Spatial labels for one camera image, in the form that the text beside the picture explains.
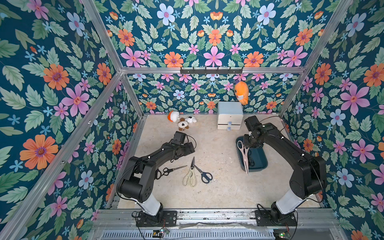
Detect pink kitchen scissors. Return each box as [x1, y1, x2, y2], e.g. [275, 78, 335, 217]
[237, 141, 249, 175]

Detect large black scissors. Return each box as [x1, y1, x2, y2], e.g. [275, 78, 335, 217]
[248, 158, 255, 168]

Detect blue handled scissors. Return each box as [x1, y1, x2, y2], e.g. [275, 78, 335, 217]
[194, 165, 213, 184]

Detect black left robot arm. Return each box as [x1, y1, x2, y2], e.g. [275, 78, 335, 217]
[117, 143, 195, 216]

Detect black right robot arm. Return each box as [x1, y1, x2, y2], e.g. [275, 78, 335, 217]
[244, 116, 327, 219]

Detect teal plastic storage box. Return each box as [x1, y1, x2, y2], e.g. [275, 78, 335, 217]
[235, 137, 268, 172]

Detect cream kitchen scissors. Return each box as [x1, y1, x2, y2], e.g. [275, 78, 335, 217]
[183, 157, 198, 187]

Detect black scissors pointing right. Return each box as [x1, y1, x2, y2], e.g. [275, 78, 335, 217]
[155, 165, 186, 180]

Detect white brown plush dog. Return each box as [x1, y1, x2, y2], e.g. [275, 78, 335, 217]
[178, 116, 197, 131]

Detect white mini drawer cabinet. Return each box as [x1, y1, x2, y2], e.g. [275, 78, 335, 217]
[217, 102, 244, 131]

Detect orange plush toy hanging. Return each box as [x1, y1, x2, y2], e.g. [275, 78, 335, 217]
[235, 81, 249, 106]

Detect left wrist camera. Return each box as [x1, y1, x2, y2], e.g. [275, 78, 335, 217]
[170, 131, 187, 146]

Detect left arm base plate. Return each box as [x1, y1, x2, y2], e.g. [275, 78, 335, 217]
[133, 211, 178, 228]

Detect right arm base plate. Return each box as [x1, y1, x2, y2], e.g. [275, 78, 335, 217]
[255, 210, 297, 227]

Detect black hook rail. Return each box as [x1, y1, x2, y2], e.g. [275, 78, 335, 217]
[180, 67, 244, 75]

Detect metal front rail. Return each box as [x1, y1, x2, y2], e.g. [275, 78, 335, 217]
[89, 208, 348, 240]

